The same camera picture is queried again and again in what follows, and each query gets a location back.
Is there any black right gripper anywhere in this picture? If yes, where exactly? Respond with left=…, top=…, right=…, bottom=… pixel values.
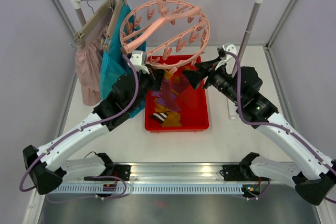
left=182, top=56, right=243, bottom=105

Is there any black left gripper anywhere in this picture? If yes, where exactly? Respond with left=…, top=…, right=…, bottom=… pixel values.
left=129, top=63, right=165, bottom=112

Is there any purple sock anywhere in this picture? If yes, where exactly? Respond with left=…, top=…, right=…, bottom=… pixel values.
left=160, top=70, right=181, bottom=112
left=152, top=75, right=190, bottom=105

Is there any pink round clip hanger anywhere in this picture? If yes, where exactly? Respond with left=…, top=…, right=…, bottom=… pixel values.
left=119, top=0, right=210, bottom=71

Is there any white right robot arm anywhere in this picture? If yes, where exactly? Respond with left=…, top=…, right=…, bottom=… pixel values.
left=183, top=60, right=335, bottom=206

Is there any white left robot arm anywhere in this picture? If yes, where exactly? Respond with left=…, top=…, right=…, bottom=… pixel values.
left=23, top=69, right=164, bottom=195

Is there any beige clip hanger right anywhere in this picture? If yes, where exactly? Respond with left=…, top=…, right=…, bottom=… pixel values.
left=101, top=0, right=127, bottom=52

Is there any beige clip hanger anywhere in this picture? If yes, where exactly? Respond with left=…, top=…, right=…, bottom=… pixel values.
left=101, top=0, right=127, bottom=52
left=71, top=0, right=116, bottom=48

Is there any beige clip hanger left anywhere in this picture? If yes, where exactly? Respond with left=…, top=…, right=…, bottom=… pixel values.
left=71, top=0, right=116, bottom=48

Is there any yellow brown striped sock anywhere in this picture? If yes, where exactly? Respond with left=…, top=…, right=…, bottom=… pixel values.
left=151, top=98, right=182, bottom=127

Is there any red plastic bin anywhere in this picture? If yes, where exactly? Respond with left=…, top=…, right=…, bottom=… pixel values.
left=144, top=57, right=209, bottom=133

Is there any teal shirt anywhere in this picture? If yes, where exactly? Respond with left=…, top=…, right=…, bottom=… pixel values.
left=100, top=4, right=132, bottom=100

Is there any pink skirt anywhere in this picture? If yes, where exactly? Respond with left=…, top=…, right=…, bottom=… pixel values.
left=75, top=25, right=108, bottom=106

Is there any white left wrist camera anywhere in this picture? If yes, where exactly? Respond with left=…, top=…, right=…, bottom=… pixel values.
left=130, top=50, right=150, bottom=74

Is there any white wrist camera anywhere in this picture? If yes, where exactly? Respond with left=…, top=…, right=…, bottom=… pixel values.
left=215, top=43, right=238, bottom=70
left=130, top=50, right=150, bottom=74

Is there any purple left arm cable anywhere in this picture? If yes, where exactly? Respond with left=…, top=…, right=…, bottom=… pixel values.
left=18, top=55, right=140, bottom=192

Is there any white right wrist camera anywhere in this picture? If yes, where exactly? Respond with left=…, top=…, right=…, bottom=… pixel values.
left=215, top=43, right=238, bottom=70

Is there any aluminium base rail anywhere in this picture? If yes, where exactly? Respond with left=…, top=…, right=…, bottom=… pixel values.
left=55, top=156, right=308, bottom=186

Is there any white slotted cable duct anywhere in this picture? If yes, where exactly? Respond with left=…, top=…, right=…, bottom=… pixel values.
left=52, top=183, right=244, bottom=195

